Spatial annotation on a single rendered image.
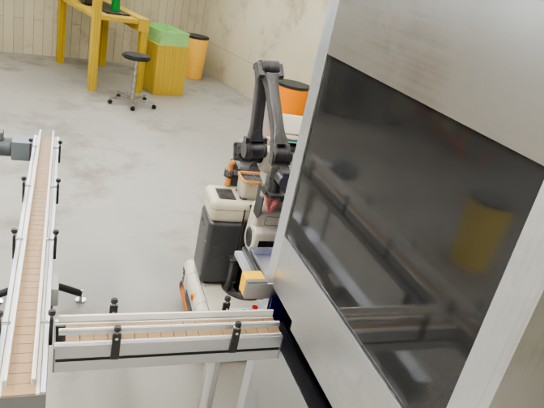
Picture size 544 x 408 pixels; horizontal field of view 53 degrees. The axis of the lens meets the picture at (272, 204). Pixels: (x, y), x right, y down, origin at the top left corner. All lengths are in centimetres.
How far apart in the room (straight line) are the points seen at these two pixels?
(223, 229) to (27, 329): 151
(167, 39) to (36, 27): 237
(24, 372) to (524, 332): 119
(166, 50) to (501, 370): 739
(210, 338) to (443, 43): 108
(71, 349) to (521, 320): 118
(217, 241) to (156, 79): 530
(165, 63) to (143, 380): 580
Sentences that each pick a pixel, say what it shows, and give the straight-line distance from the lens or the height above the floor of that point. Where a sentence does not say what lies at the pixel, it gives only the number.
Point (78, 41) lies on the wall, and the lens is 973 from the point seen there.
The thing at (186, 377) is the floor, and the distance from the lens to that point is 299.
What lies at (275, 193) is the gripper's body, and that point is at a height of 117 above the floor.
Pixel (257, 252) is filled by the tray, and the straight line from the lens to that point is 233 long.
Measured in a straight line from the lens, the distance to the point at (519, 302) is 97.
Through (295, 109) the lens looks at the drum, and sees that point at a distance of 692.
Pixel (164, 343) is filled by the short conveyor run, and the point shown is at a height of 93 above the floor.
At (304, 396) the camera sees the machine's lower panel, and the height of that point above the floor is 88.
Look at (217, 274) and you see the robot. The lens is 314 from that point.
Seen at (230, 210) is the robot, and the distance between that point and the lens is 295.
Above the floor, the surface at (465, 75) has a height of 188.
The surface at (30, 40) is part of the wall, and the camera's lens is 959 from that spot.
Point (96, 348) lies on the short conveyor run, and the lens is 168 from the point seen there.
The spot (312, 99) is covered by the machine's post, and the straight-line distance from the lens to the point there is 166.
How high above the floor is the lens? 200
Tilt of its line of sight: 23 degrees down
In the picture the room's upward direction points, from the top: 12 degrees clockwise
